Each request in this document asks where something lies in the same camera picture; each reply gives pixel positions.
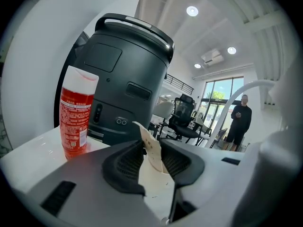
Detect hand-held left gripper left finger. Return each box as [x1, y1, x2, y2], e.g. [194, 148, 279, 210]
[23, 140, 164, 227]

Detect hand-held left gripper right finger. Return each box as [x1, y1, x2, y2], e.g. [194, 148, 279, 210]
[160, 140, 261, 227]

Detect beige paper piece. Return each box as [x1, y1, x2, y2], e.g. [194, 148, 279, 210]
[132, 121, 170, 175]

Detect grey chair with black legs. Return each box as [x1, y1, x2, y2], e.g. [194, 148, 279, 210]
[193, 115, 214, 147]

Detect black mesh office chair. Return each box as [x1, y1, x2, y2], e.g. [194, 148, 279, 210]
[167, 93, 202, 144]

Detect red bottle with white cap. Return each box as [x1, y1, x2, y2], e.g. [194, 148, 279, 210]
[59, 65, 100, 161]

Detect grey shell chair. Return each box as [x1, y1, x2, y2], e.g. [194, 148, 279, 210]
[152, 101, 175, 137]

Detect black balcony railing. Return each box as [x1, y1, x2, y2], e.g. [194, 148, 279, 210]
[165, 73, 195, 96]

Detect large dark grey appliance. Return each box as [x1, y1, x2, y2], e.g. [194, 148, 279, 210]
[53, 13, 175, 147]

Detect ceiling air conditioner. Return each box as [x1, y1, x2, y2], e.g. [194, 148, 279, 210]
[200, 47, 225, 68]

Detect glass window wall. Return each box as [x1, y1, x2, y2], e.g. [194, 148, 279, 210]
[202, 77, 245, 128]

